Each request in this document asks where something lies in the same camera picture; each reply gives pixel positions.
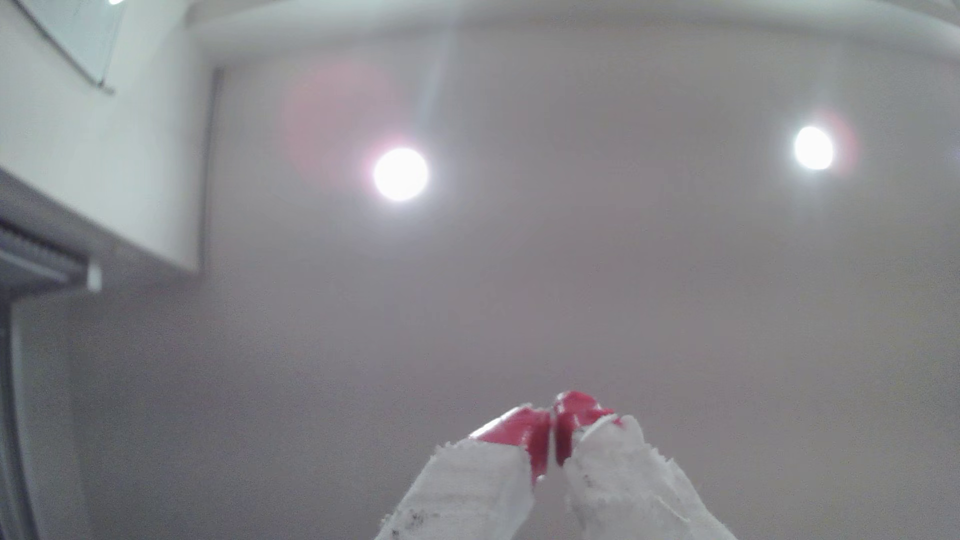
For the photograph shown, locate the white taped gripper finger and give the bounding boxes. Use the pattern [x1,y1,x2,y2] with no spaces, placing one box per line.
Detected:
[375,405,555,540]
[553,390,740,540]

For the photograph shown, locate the round ceiling lamp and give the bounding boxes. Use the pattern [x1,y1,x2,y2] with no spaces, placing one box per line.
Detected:
[371,144,432,205]
[791,123,838,174]

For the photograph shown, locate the grey window blind box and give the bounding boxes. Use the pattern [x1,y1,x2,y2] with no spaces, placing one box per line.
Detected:
[0,217,103,301]

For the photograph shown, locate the pale framed wall panel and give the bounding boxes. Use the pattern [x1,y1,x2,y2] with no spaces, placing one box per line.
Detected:
[15,0,129,93]

